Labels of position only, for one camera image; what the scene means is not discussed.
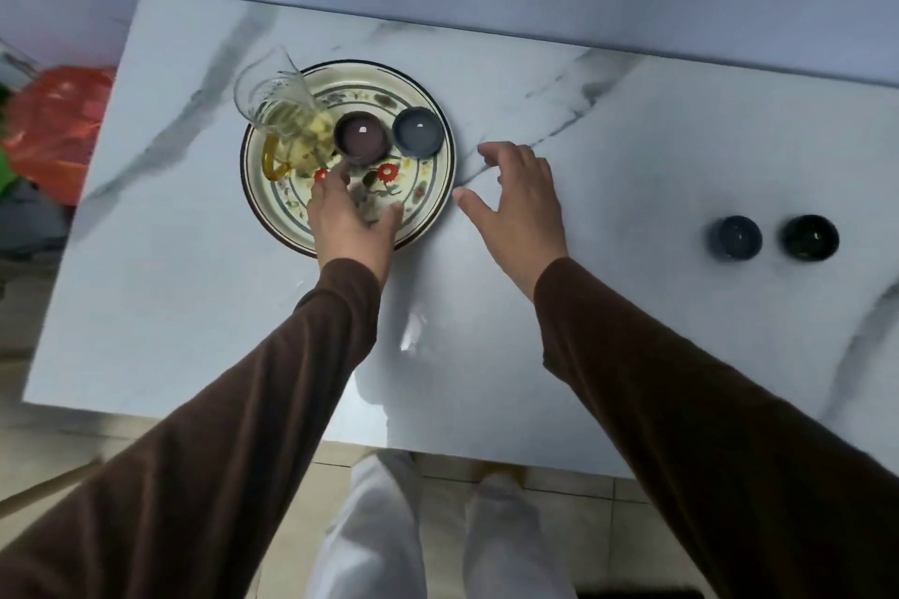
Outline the dark blue teacup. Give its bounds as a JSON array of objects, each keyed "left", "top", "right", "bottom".
[{"left": 707, "top": 214, "right": 764, "bottom": 262}]

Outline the person's left hand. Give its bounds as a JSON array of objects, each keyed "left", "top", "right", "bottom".
[{"left": 306, "top": 159, "right": 405, "bottom": 287}]

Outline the person's leg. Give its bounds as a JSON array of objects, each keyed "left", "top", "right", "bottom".
[
  {"left": 308, "top": 450, "right": 426, "bottom": 599},
  {"left": 463, "top": 472, "right": 577, "bottom": 599}
]

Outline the glass tea pitcher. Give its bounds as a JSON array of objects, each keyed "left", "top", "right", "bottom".
[{"left": 232, "top": 43, "right": 337, "bottom": 183}]

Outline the maroon teacup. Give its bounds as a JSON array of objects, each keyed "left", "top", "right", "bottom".
[{"left": 332, "top": 110, "right": 392, "bottom": 166}]

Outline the person's right forearm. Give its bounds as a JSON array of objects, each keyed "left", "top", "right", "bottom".
[{"left": 533, "top": 256, "right": 899, "bottom": 599}]

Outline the orange plastic bag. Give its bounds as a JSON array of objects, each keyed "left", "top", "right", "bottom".
[{"left": 0, "top": 65, "right": 117, "bottom": 207}]

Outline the light blue teacup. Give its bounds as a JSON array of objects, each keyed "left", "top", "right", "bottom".
[{"left": 391, "top": 105, "right": 447, "bottom": 160}]

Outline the clear plastic wrap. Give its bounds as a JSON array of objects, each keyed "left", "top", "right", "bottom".
[{"left": 0, "top": 40, "right": 40, "bottom": 87}]

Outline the grey cloth bag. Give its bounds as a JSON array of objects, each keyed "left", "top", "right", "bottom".
[{"left": 0, "top": 181, "right": 71, "bottom": 256}]

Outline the person's right hand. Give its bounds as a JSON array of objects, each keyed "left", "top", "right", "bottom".
[{"left": 452, "top": 140, "right": 570, "bottom": 301}]

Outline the person's right leg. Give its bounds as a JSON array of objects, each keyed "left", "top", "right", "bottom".
[{"left": 463, "top": 472, "right": 577, "bottom": 599}]

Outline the person's left leg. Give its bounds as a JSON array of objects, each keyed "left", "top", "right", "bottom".
[{"left": 308, "top": 450, "right": 426, "bottom": 599}]

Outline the person's left forearm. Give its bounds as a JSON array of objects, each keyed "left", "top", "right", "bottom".
[{"left": 0, "top": 257, "right": 384, "bottom": 599}]

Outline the white marble table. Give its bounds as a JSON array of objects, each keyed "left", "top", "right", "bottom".
[{"left": 22, "top": 0, "right": 899, "bottom": 480}]

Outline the dark green teacup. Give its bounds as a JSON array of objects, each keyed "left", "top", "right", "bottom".
[{"left": 779, "top": 213, "right": 841, "bottom": 263}]

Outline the floral ceramic tray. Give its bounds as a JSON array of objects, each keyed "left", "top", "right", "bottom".
[{"left": 239, "top": 59, "right": 458, "bottom": 259}]

